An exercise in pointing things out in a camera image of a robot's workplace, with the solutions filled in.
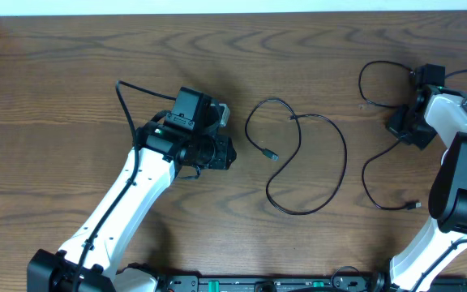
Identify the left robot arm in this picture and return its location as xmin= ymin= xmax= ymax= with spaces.
xmin=27 ymin=87 xmax=236 ymax=291

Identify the black multi-head usb cable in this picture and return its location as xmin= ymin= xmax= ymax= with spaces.
xmin=244 ymin=97 xmax=349 ymax=217

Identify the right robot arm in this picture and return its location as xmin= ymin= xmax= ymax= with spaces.
xmin=383 ymin=64 xmax=467 ymax=291

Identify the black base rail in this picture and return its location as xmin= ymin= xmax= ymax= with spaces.
xmin=152 ymin=275 xmax=467 ymax=292

